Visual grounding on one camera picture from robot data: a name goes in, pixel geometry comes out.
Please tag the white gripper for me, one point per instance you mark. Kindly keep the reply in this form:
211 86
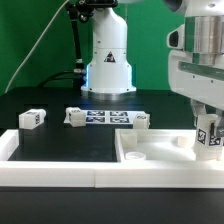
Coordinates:
202 83

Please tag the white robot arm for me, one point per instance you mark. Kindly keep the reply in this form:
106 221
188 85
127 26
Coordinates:
195 62

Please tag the fiducial tag sheet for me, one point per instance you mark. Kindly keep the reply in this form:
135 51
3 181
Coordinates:
109 117

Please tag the white u-shaped fence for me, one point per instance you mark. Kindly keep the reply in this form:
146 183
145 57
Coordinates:
102 174

